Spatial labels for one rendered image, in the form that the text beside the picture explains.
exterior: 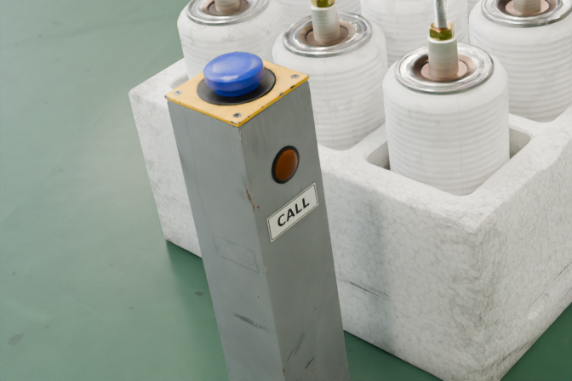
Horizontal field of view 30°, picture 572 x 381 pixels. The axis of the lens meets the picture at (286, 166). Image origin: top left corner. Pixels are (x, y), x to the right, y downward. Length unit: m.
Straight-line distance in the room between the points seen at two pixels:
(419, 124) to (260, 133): 0.16
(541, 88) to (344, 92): 0.16
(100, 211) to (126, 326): 0.20
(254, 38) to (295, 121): 0.24
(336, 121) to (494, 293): 0.19
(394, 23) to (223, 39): 0.15
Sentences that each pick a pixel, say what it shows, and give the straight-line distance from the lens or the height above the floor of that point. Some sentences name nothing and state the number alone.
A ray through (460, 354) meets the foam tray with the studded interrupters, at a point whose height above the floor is 0.04.
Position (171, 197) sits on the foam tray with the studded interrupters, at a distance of 1.06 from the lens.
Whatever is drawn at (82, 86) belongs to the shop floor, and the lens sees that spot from 1.44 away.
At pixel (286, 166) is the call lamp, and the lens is 0.72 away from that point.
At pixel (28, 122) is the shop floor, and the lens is 1.39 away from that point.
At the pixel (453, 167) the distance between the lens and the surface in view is 0.82.
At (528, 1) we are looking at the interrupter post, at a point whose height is 0.26.
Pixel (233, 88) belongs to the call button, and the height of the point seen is 0.32.
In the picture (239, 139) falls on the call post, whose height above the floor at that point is 0.30.
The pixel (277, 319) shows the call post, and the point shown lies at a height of 0.14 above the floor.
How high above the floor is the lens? 0.66
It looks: 34 degrees down
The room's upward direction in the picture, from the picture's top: 9 degrees counter-clockwise
